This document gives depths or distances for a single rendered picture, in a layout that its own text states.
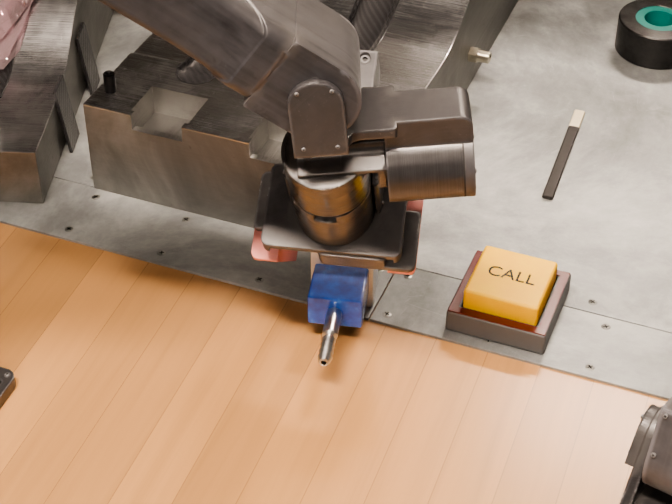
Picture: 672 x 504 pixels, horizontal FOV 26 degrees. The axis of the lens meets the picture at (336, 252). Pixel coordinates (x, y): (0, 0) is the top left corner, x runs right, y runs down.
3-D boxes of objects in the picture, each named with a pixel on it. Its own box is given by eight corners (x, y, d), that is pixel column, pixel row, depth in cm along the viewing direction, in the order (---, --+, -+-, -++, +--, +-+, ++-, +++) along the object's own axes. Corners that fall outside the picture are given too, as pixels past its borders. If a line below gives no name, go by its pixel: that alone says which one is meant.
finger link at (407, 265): (337, 215, 116) (328, 168, 108) (426, 224, 116) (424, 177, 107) (326, 296, 114) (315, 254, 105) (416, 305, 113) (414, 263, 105)
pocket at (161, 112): (187, 163, 122) (184, 127, 120) (131, 150, 124) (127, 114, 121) (210, 134, 126) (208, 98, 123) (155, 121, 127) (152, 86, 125)
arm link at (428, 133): (468, 146, 103) (462, -2, 95) (478, 223, 96) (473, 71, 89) (305, 158, 103) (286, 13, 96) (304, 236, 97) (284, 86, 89)
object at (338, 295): (356, 391, 109) (357, 339, 106) (291, 385, 110) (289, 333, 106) (378, 278, 119) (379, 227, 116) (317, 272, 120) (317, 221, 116)
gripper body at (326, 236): (275, 172, 109) (263, 130, 102) (410, 184, 108) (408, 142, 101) (262, 253, 107) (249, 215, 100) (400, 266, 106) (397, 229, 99)
